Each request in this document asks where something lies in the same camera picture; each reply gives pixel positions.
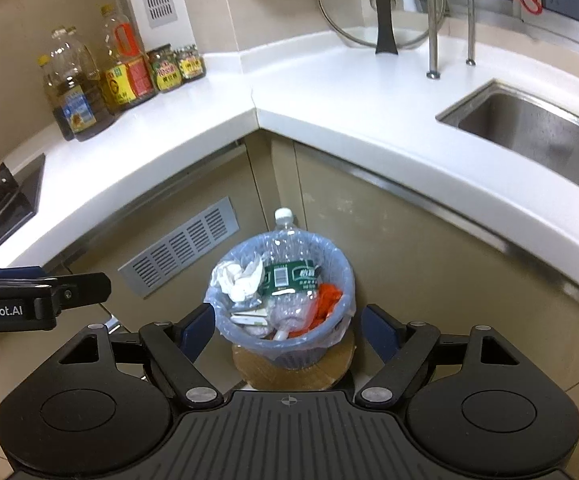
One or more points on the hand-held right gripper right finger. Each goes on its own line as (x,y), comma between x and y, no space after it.
(382,330)

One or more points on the steel sink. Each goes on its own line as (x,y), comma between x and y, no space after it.
(534,130)

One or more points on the steel rack pole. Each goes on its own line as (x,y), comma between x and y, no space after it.
(434,25)
(469,15)

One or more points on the dark oil bottle blue label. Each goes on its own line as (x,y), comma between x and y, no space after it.
(76,110)

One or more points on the round wooden board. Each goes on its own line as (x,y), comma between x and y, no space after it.
(339,365)

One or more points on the large sauce jar yellow label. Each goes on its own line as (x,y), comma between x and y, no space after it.
(165,72)

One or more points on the crushed clear water bottle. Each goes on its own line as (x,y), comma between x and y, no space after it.
(289,270)

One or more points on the cabinet vent grille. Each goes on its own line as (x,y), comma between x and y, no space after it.
(179,245)

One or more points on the glass pot lid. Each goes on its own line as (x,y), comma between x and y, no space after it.
(359,5)

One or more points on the blue trash bin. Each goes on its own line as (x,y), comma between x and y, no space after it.
(334,280)

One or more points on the white paper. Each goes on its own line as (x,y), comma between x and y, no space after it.
(237,277)

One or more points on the small sauce jar checkered lid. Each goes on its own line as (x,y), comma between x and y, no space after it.
(192,65)

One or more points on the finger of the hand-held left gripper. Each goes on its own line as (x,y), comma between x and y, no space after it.
(14,272)
(86,290)

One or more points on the black gas stove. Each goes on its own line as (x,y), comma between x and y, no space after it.
(4,200)

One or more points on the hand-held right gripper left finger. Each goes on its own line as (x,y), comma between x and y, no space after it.
(198,330)

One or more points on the orange plastic bag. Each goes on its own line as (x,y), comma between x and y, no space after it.
(327,300)

